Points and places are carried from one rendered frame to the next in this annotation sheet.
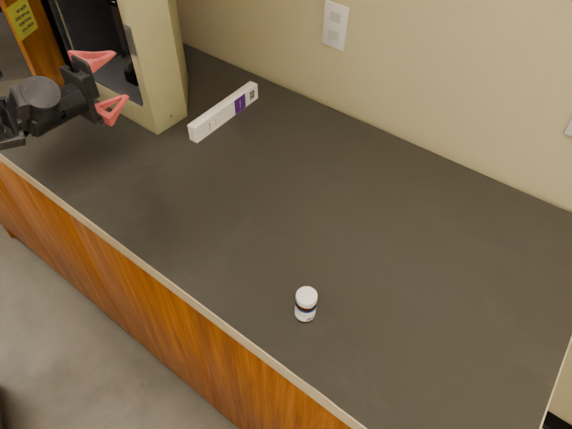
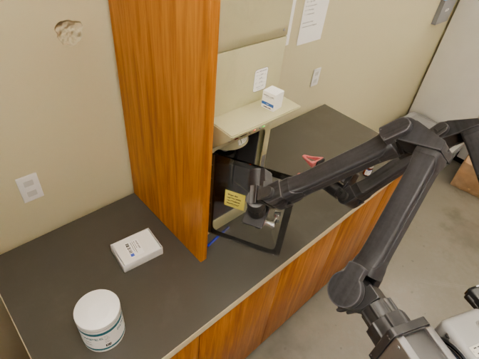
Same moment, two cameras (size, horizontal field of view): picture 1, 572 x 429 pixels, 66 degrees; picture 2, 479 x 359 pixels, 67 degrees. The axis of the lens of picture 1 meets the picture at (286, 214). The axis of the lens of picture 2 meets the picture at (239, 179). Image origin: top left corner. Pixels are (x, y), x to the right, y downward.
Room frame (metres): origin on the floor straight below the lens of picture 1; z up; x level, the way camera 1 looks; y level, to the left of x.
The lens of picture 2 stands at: (0.89, 1.54, 2.12)
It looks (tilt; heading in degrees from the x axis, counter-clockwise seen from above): 41 degrees down; 277
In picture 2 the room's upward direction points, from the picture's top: 7 degrees clockwise
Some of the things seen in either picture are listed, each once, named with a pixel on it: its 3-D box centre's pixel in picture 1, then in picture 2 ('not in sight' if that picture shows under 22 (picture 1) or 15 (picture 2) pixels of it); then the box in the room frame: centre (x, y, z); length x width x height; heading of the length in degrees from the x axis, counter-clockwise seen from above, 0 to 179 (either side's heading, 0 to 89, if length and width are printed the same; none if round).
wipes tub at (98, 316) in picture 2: not in sight; (100, 320); (1.32, 1.07, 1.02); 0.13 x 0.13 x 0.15
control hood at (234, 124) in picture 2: not in sight; (254, 125); (0.99, 0.51, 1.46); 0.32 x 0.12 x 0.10; 54
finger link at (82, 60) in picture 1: (95, 68); (311, 164); (0.76, 0.37, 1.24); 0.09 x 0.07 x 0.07; 143
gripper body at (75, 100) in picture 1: (69, 101); not in sight; (0.70, 0.41, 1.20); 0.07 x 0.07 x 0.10; 53
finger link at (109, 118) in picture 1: (106, 100); not in sight; (0.76, 0.37, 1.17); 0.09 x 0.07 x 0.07; 143
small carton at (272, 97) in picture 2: not in sight; (272, 98); (0.95, 0.46, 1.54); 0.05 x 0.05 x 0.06; 62
